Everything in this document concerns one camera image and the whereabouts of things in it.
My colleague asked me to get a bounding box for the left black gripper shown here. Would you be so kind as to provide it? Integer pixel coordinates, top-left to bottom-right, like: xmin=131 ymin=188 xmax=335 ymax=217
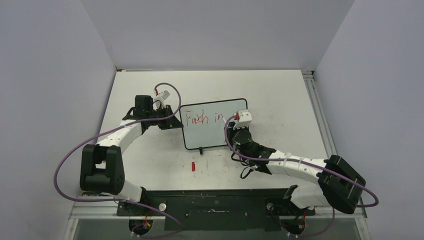
xmin=146 ymin=104 xmax=184 ymax=130

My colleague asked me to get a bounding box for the small black-framed whiteboard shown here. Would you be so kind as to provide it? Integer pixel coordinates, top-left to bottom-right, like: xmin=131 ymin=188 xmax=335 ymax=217
xmin=179 ymin=98 xmax=248 ymax=152

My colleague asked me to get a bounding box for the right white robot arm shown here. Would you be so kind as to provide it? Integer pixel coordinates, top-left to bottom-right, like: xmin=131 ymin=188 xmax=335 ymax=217
xmin=225 ymin=121 xmax=366 ymax=214

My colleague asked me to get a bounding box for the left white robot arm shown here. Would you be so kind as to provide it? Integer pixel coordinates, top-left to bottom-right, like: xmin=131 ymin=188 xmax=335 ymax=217
xmin=79 ymin=91 xmax=183 ymax=216

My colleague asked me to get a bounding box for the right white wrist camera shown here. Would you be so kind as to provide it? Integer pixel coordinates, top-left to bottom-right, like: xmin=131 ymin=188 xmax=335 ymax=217
xmin=232 ymin=109 xmax=253 ymax=130

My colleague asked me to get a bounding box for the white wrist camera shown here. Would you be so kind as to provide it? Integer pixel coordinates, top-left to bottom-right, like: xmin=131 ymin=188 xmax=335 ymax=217
xmin=153 ymin=90 xmax=170 ymax=103
xmin=232 ymin=109 xmax=253 ymax=130

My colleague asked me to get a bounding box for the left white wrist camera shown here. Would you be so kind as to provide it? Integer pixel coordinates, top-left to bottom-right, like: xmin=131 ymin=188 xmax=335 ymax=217
xmin=153 ymin=90 xmax=170 ymax=103

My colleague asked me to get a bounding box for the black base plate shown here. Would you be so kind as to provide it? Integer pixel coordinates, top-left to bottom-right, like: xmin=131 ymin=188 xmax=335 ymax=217
xmin=116 ymin=186 xmax=316 ymax=231

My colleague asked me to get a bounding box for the aluminium frame rail right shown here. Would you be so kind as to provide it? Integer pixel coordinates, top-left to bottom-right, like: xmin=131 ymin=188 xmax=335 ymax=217
xmin=301 ymin=70 xmax=338 ymax=159

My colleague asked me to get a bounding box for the aluminium frame rail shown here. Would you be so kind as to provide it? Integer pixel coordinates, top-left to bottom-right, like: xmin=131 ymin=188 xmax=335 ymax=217
xmin=69 ymin=196 xmax=145 ymax=220
xmin=301 ymin=70 xmax=338 ymax=159

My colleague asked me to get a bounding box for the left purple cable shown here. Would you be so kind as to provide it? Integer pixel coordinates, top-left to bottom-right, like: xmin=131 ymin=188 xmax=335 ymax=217
xmin=53 ymin=82 xmax=184 ymax=239

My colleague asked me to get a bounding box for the purple cable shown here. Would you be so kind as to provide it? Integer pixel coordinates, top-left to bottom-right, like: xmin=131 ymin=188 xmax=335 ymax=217
xmin=223 ymin=114 xmax=380 ymax=239
xmin=53 ymin=82 xmax=184 ymax=239

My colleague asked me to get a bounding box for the aluminium frame rail front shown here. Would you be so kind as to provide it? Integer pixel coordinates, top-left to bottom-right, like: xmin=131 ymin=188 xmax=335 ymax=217
xmin=69 ymin=196 xmax=145 ymax=220

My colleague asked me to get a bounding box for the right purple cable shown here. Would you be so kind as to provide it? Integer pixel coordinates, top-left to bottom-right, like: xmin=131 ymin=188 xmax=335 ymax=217
xmin=223 ymin=114 xmax=380 ymax=239

